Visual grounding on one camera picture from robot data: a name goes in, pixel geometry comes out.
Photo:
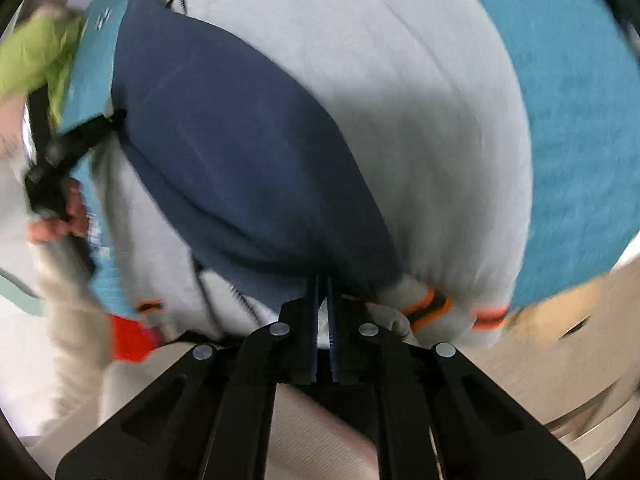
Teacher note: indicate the red cloth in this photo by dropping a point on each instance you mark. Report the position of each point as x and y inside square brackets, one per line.
[132, 340]

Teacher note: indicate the lime green quilt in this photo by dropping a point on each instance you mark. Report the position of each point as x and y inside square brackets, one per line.
[30, 55]

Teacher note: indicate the teal candy print blanket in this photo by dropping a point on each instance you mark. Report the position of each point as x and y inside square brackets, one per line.
[575, 135]

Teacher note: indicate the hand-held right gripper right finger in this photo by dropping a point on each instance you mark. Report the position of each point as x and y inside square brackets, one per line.
[332, 320]

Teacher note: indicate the pale beige cloth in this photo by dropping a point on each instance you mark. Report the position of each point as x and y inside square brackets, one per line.
[310, 435]

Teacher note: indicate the grey sweater with orange stripes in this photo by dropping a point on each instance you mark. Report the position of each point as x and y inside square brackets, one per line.
[425, 135]

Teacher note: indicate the person's left hand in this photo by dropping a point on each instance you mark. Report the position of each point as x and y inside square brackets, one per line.
[55, 227]

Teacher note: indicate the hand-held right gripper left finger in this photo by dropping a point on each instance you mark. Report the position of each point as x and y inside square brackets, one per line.
[317, 320]

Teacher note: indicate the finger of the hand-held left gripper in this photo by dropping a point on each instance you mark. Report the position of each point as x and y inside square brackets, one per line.
[92, 130]

